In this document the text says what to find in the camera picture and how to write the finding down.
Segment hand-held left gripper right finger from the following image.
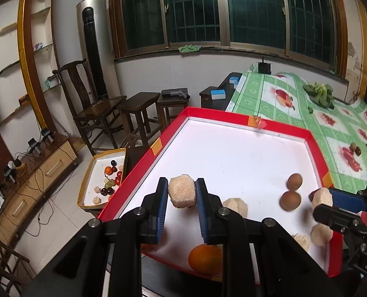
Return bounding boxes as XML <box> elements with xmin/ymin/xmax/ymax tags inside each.
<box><xmin>197</xmin><ymin>178</ymin><xmax>342</xmax><ymax>297</ymax></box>

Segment dark wooden bench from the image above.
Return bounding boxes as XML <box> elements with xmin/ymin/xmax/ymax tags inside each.
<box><xmin>199</xmin><ymin>73</ymin><xmax>244</xmax><ymax>112</ymax></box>

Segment standing air conditioner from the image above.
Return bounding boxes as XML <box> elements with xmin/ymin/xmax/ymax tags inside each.
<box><xmin>76</xmin><ymin>0</ymin><xmax>111</xmax><ymax>101</ymax></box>

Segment yellow framed wall shelf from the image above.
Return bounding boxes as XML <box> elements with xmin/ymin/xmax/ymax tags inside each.
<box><xmin>0</xmin><ymin>0</ymin><xmax>66</xmax><ymax>130</ymax></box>

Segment dark wooden square stool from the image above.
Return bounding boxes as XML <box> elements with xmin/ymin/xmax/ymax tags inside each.
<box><xmin>157</xmin><ymin>88</ymin><xmax>190</xmax><ymax>133</ymax></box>

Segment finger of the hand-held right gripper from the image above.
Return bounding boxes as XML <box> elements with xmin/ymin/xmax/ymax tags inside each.
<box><xmin>313</xmin><ymin>203</ymin><xmax>367</xmax><ymax>237</ymax></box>
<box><xmin>328</xmin><ymin>184</ymin><xmax>367</xmax><ymax>219</ymax></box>

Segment pile of small mixed fruits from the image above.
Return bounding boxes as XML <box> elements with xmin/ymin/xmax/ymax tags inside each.
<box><xmin>92</xmin><ymin>159</ymin><xmax>125</xmax><ymax>203</ymax></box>

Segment light wooden cabinet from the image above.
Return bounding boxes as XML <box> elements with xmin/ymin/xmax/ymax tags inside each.
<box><xmin>0</xmin><ymin>130</ymin><xmax>79</xmax><ymax>239</ymax></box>

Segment black power cables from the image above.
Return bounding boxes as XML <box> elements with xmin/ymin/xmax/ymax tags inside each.
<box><xmin>4</xmin><ymin>148</ymin><xmax>79</xmax><ymax>237</ymax></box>

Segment black pistol shaped tool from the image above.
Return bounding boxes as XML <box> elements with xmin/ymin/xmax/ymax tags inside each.
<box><xmin>161</xmin><ymin>89</ymin><xmax>190</xmax><ymax>99</ymax></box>

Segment orange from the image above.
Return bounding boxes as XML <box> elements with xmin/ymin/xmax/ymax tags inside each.
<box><xmin>188</xmin><ymin>244</ymin><xmax>224</xmax><ymax>275</ymax></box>

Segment small black box device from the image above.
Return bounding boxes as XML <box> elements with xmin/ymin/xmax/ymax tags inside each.
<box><xmin>258</xmin><ymin>56</ymin><xmax>271</xmax><ymax>75</ymax></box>

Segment wooden slatted chair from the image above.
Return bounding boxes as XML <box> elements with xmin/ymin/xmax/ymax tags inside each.
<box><xmin>0</xmin><ymin>229</ymin><xmax>35</xmax><ymax>294</ymax></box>

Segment pile of leafy greens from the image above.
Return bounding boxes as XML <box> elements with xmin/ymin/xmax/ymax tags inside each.
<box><xmin>303</xmin><ymin>82</ymin><xmax>336</xmax><ymax>109</ymax></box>

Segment yellow cardboard tray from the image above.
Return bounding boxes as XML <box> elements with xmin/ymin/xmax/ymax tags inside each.
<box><xmin>77</xmin><ymin>148</ymin><xmax>130</xmax><ymax>210</ymax></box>

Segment wooden framed window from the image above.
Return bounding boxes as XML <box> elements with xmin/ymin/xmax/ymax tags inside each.
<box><xmin>108</xmin><ymin>0</ymin><xmax>348</xmax><ymax>72</ymax></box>

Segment green printed tablecloth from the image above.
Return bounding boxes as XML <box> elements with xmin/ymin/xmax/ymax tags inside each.
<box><xmin>225</xmin><ymin>71</ymin><xmax>367</xmax><ymax>229</ymax></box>

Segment beige knobbly fruit piece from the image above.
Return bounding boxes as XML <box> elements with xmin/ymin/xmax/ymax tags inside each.
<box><xmin>222</xmin><ymin>197</ymin><xmax>249</xmax><ymax>219</ymax></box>
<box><xmin>168</xmin><ymin>175</ymin><xmax>198</xmax><ymax>209</ymax></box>
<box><xmin>290</xmin><ymin>233</ymin><xmax>311</xmax><ymax>252</ymax></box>
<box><xmin>313</xmin><ymin>187</ymin><xmax>333</xmax><ymax>208</ymax></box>
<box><xmin>310</xmin><ymin>223</ymin><xmax>334</xmax><ymax>246</ymax></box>

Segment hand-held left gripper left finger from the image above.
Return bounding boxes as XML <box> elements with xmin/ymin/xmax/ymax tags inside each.
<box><xmin>19</xmin><ymin>178</ymin><xmax>168</xmax><ymax>297</ymax></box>

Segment dark wooden armchair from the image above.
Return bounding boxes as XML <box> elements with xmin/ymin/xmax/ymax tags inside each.
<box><xmin>52</xmin><ymin>59</ymin><xmax>128</xmax><ymax>157</ymax></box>

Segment red shallow box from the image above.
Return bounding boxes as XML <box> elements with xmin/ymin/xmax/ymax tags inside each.
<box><xmin>97</xmin><ymin>107</ymin><xmax>345</xmax><ymax>285</ymax></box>

